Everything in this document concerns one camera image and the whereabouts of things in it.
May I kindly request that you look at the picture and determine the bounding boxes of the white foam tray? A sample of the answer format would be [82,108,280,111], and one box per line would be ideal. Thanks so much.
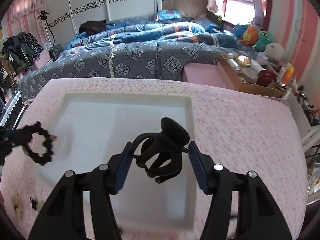
[35,92,196,231]

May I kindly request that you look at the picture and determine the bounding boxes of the pink floral tablecloth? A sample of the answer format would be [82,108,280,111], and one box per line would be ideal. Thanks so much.
[1,77,307,239]

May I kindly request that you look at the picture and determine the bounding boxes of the white shelf unit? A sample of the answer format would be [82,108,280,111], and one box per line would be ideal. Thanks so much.
[287,93,311,139]

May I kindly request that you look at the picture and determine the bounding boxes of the pink curtain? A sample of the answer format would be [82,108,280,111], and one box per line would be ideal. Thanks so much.
[1,0,48,45]

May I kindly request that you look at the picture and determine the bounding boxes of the black tripod stand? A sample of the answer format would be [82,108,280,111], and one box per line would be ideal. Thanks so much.
[37,10,62,62]

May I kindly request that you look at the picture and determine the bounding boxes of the black clothing on bed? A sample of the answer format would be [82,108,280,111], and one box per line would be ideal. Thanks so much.
[79,20,106,36]

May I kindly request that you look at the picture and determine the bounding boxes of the red round jar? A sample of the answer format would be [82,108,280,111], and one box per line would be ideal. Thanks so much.
[257,69,274,87]

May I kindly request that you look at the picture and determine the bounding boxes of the cardboard box of cosmetics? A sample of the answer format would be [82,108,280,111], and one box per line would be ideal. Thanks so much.
[217,53,291,99]

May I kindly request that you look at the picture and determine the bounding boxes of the orange bottle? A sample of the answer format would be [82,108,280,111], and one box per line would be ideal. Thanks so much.
[281,64,295,85]

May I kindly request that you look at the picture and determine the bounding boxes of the white plush toy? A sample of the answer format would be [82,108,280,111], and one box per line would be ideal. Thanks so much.
[264,42,285,61]

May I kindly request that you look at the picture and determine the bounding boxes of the grey patterned bed sheet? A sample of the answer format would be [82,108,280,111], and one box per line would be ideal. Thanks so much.
[19,41,255,102]

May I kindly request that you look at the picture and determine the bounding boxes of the green plush toy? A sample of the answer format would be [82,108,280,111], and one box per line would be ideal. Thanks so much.
[254,31,274,52]

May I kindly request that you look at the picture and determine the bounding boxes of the orange plush toy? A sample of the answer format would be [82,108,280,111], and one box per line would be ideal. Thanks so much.
[241,25,258,46]

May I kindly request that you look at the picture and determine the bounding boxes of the blue plush toy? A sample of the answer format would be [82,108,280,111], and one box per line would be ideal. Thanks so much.
[232,24,248,38]

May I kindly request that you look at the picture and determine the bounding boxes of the beige pillow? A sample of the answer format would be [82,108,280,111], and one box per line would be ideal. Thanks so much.
[173,0,208,19]

